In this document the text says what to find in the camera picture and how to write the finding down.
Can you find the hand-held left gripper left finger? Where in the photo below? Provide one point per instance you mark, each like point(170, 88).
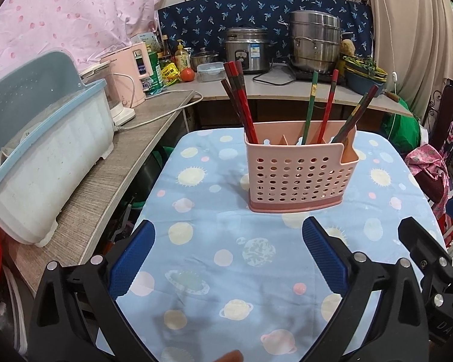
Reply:
point(132, 256)

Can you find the white carton box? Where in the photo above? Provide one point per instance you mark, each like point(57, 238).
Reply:
point(143, 41)

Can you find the stacked blue basins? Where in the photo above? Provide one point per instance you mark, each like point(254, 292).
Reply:
point(362, 79)

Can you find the white kitchen appliance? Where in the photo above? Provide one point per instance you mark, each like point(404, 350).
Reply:
point(113, 98)

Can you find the pink dotted cloth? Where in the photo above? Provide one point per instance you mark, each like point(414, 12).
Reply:
point(71, 15)

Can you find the dark red patterned chopstick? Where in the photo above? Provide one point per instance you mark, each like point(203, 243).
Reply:
point(329, 101)

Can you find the yellow pump bottle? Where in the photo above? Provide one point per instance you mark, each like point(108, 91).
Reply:
point(182, 58)

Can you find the red tomato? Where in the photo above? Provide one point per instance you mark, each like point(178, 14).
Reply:
point(187, 75)

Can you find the navy leaf print cloth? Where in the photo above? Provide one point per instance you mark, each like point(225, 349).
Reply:
point(249, 11)

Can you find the grey wooden counter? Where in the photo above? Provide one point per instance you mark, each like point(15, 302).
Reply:
point(109, 188)

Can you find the pink floral cloth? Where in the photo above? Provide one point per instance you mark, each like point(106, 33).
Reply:
point(426, 166)

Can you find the brown lumpy root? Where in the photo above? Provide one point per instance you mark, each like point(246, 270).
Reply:
point(348, 48)

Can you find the blue planet print tablecloth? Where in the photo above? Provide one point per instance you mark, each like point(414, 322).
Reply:
point(219, 203)

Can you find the green bag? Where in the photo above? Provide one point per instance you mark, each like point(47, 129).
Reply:
point(407, 128)

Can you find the green can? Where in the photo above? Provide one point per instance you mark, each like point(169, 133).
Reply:
point(154, 75)

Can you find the small lidded steel pot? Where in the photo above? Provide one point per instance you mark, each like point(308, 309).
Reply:
point(204, 59)

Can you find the black induction cooker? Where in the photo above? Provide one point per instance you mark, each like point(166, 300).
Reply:
point(305, 75)

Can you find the pink electric kettle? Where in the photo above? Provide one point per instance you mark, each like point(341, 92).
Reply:
point(128, 75)

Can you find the white dish drainer box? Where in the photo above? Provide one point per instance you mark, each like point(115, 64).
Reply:
point(49, 151)

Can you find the person's left hand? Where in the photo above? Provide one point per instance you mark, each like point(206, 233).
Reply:
point(230, 357)

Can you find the clear food container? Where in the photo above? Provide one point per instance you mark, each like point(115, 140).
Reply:
point(210, 72)

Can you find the dark glass bottle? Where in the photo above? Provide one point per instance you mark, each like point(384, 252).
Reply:
point(166, 47)

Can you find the dark metal chair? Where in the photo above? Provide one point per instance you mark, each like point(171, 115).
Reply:
point(443, 117)

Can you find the dark brown chopstick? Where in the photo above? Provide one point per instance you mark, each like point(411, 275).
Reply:
point(367, 100)
point(232, 101)

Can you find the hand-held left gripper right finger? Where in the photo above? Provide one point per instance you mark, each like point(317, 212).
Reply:
point(324, 256)

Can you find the steel steamer pot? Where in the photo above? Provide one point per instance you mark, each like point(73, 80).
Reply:
point(313, 41)

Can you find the beige curtain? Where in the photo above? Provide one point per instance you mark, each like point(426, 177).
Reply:
point(411, 26)

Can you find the steel rice cooker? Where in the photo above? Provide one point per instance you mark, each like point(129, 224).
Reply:
point(247, 49)

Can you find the pink perforated utensil basket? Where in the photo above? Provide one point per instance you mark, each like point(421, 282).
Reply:
point(294, 173)

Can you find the maroon chopstick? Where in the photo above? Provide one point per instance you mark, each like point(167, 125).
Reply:
point(243, 83)

